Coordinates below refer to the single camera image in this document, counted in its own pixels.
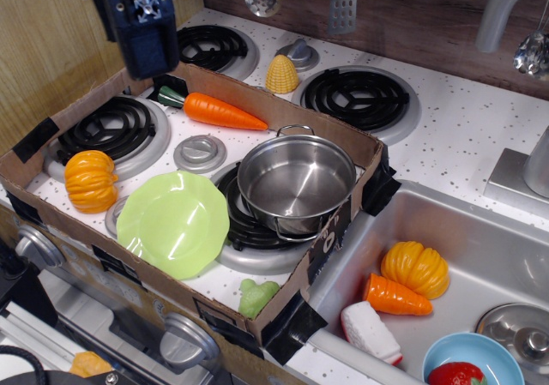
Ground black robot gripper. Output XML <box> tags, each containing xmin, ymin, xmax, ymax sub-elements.
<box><xmin>94</xmin><ymin>0</ymin><xmax>179</xmax><ymax>80</ymax></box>

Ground orange toy carrot green top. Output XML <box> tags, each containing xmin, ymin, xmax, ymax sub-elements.
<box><xmin>158</xmin><ymin>86</ymin><xmax>268</xmax><ymax>131</ymax></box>

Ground silver stove knob under plate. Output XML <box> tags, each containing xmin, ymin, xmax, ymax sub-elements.
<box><xmin>104</xmin><ymin>196</ymin><xmax>128</xmax><ymax>239</ymax></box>

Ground light green plastic plate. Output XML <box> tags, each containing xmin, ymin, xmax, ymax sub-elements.
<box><xmin>117</xmin><ymin>171</ymin><xmax>230</xmax><ymax>280</ymax></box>

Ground orange toy carrot in sink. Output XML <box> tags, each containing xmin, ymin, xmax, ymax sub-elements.
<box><xmin>362</xmin><ymin>274</ymin><xmax>433</xmax><ymax>316</ymax></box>

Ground black burner back left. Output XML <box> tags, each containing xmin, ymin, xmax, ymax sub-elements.
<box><xmin>177</xmin><ymin>25</ymin><xmax>260</xmax><ymax>81</ymax></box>

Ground silver stove knob centre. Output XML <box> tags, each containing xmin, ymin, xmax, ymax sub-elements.
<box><xmin>173</xmin><ymin>135</ymin><xmax>227</xmax><ymax>174</ymax></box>

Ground yellow toy corn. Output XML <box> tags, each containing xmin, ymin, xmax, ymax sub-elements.
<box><xmin>265</xmin><ymin>55</ymin><xmax>299</xmax><ymax>94</ymax></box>

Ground silver stove knob back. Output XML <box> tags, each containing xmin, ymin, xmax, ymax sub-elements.
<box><xmin>276</xmin><ymin>39</ymin><xmax>320</xmax><ymax>73</ymax></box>

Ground orange toy pumpkin on stove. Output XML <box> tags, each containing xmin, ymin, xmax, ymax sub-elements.
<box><xmin>64</xmin><ymin>150</ymin><xmax>118</xmax><ymax>214</ymax></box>

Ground hanging grey toy spatula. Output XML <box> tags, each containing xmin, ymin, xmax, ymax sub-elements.
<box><xmin>327</xmin><ymin>0</ymin><xmax>358</xmax><ymax>35</ymax></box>

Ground stainless steel pot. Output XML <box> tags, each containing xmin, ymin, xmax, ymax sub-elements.
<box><xmin>237</xmin><ymin>124</ymin><xmax>357</xmax><ymax>243</ymax></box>

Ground black burner back right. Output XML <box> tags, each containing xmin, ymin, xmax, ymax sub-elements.
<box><xmin>292</xmin><ymin>65</ymin><xmax>421</xmax><ymax>146</ymax></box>

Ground silver oven knob left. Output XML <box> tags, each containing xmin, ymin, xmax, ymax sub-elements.
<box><xmin>15</xmin><ymin>225</ymin><xmax>65</xmax><ymax>268</ymax></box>

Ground silver oven knob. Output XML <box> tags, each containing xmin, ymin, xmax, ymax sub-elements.
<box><xmin>15</xmin><ymin>225</ymin><xmax>65</xmax><ymax>268</ymax></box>
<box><xmin>160</xmin><ymin>312</ymin><xmax>220</xmax><ymax>371</ymax></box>

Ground black burner front right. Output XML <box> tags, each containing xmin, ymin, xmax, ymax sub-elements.
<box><xmin>211</xmin><ymin>162</ymin><xmax>311</xmax><ymax>275</ymax></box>

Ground green toy broccoli piece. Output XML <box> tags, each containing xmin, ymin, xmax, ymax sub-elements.
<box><xmin>238</xmin><ymin>279</ymin><xmax>280</xmax><ymax>319</ymax></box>

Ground silver oven knob right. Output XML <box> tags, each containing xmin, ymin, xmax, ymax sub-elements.
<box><xmin>160</xmin><ymin>312</ymin><xmax>220</xmax><ymax>371</ymax></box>

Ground orange toy under counter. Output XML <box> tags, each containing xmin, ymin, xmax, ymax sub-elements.
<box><xmin>69</xmin><ymin>351</ymin><xmax>112</xmax><ymax>378</ymax></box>

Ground orange toy pumpkin in sink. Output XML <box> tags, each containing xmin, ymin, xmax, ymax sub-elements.
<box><xmin>380</xmin><ymin>241</ymin><xmax>450</xmax><ymax>299</ymax></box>

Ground white red toy cake slice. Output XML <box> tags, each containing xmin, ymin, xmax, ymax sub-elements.
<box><xmin>340</xmin><ymin>301</ymin><xmax>403</xmax><ymax>365</ymax></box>

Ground silver sink faucet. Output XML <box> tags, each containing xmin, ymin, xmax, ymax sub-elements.
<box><xmin>475</xmin><ymin>0</ymin><xmax>548</xmax><ymax>217</ymax></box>

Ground red toy strawberry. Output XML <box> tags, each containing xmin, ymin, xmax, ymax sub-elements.
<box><xmin>427</xmin><ymin>362</ymin><xmax>487</xmax><ymax>385</ymax></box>

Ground silver pot lid in sink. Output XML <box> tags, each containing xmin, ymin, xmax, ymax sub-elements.
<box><xmin>475</xmin><ymin>303</ymin><xmax>548</xmax><ymax>384</ymax></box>

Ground light blue bowl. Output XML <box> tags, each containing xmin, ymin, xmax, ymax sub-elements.
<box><xmin>421</xmin><ymin>333</ymin><xmax>525</xmax><ymax>384</ymax></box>

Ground black cable bottom left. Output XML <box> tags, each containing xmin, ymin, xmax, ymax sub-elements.
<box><xmin>0</xmin><ymin>345</ymin><xmax>46</xmax><ymax>385</ymax></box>

